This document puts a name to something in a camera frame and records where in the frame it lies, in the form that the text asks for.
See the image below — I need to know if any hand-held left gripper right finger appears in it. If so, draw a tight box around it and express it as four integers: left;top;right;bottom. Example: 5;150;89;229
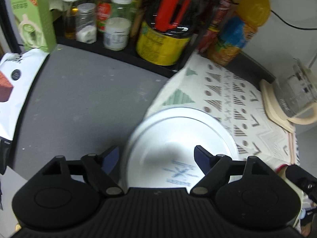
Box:
190;145;276;195

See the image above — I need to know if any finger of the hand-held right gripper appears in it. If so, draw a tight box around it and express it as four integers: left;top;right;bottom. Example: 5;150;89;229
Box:
285;165;317;204

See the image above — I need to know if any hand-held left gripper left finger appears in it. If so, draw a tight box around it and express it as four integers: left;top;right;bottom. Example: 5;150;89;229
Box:
42;146;124;196

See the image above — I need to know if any white plate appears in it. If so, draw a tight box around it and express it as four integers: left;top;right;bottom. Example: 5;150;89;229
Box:
121;107;244;189

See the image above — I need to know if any patterned fringed table cloth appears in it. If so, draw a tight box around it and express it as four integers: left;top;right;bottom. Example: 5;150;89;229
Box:
142;52;302;175

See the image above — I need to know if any beige kettle base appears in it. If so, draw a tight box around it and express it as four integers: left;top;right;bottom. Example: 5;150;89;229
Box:
259;79;297;133

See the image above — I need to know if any glass measuring jug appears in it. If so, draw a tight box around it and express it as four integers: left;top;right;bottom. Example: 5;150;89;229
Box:
273;58;317;126

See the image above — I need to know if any black seasoning rack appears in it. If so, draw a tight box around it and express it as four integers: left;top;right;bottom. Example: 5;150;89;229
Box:
53;17;197;79

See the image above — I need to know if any white pouch with brown print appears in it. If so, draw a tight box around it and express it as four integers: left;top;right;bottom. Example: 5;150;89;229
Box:
0;48;50;143

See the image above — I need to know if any white lid powder jar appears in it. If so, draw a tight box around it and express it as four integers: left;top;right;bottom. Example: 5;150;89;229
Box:
103;0;134;51

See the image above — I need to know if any glass jar with silver lid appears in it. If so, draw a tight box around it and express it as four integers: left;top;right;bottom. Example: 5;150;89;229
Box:
75;3;97;44

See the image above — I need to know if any red snack tube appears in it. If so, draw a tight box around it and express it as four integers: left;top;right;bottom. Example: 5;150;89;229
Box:
198;0;233;54

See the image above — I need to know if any red label jar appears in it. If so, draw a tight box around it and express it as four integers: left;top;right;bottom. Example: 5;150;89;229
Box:
96;2;112;34

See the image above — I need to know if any orange juice bottle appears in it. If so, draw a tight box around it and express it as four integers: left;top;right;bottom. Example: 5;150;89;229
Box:
207;0;276;66

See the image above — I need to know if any oil bottle with white cap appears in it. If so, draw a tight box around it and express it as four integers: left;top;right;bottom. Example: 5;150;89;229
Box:
62;0;86;40

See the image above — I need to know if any green carton box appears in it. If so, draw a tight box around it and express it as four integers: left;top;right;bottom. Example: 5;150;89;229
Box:
10;0;58;53

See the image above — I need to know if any dark bottle with red handle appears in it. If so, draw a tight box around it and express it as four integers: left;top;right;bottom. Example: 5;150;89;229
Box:
136;0;195;66

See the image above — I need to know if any black power cable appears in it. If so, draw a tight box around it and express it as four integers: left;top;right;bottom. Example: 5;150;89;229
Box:
270;10;317;31

